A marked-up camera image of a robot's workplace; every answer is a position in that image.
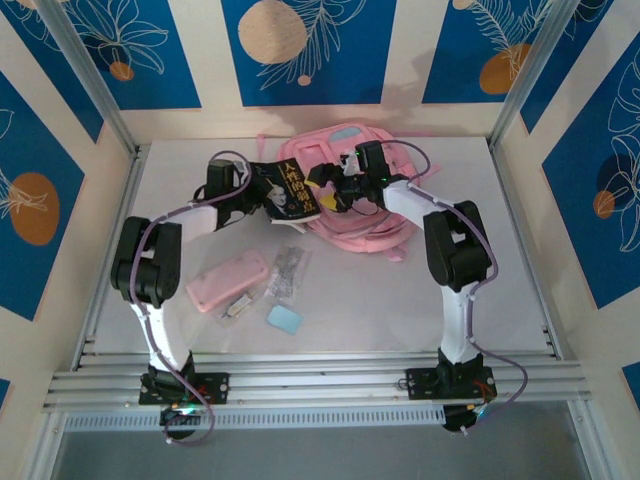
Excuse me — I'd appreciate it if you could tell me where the aluminium side rail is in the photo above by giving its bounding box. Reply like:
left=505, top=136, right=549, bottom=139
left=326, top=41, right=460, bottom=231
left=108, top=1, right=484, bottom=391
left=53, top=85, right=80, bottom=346
left=72, top=144, right=154, bottom=371
left=487, top=139, right=565, bottom=361

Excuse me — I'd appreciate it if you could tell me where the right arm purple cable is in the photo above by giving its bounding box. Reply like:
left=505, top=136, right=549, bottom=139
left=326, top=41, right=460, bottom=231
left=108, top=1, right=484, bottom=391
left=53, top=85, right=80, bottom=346
left=384, top=139, right=530, bottom=434

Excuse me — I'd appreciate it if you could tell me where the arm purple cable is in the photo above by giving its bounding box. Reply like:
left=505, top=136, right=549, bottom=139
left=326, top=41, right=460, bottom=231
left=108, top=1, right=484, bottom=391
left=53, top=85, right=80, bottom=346
left=130, top=149, right=251, bottom=446
left=384, top=139, right=530, bottom=434

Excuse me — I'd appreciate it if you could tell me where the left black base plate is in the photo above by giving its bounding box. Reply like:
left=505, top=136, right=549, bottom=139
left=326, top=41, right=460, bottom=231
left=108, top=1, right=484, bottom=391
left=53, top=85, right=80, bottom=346
left=138, top=370, right=232, bottom=406

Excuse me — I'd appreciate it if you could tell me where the black paperback book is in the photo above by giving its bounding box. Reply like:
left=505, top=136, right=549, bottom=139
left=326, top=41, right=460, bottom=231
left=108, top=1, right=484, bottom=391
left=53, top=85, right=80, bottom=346
left=248, top=158, right=325, bottom=235

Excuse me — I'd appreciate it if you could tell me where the pink pencil case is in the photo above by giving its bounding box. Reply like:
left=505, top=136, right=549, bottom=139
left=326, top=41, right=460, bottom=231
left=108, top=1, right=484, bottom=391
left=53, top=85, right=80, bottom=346
left=185, top=249, right=269, bottom=315

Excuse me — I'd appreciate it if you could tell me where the aluminium frame post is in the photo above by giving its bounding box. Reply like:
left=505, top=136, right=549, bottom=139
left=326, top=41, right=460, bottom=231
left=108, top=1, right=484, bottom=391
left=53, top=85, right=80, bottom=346
left=488, top=0, right=587, bottom=154
left=37, top=0, right=144, bottom=159

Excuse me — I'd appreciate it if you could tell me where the aluminium front rail beam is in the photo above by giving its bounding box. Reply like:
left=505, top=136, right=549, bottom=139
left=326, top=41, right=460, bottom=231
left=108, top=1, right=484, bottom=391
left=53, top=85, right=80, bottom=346
left=42, top=339, right=594, bottom=416

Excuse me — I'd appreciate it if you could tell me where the clear bag of rulers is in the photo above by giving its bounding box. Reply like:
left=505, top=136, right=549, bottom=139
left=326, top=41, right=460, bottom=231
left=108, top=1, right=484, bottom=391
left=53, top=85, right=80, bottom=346
left=264, top=244, right=309, bottom=304

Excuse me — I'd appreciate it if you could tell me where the pink student backpack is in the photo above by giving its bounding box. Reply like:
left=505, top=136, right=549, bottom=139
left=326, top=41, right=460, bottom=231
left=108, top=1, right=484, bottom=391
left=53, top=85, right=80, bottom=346
left=257, top=123, right=441, bottom=264

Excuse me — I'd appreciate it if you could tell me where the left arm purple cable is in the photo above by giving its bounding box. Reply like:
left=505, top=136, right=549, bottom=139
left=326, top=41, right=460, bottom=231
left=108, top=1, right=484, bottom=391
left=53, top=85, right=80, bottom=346
left=130, top=149, right=251, bottom=446

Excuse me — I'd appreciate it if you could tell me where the right gripper thin black cable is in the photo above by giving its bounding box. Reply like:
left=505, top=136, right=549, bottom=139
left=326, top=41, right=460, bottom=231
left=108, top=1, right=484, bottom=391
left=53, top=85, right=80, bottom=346
left=344, top=198, right=396, bottom=222

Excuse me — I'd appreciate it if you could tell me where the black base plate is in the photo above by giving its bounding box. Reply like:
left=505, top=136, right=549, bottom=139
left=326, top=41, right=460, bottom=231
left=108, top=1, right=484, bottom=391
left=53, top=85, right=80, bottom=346
left=138, top=370, right=232, bottom=406
left=405, top=367, right=496, bottom=401

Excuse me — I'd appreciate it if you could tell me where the grey slotted cable duct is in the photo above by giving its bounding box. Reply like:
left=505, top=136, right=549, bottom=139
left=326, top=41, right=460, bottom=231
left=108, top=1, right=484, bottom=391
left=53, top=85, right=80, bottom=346
left=62, top=405, right=449, bottom=435

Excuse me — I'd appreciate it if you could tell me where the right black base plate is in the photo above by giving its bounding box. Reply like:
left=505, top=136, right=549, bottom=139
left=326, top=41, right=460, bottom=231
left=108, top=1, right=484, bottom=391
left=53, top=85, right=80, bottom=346
left=405, top=367, right=496, bottom=401

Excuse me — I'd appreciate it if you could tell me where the light blue eraser card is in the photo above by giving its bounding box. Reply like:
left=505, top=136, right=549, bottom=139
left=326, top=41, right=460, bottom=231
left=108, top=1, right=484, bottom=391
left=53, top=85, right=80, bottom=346
left=266, top=304, right=305, bottom=337

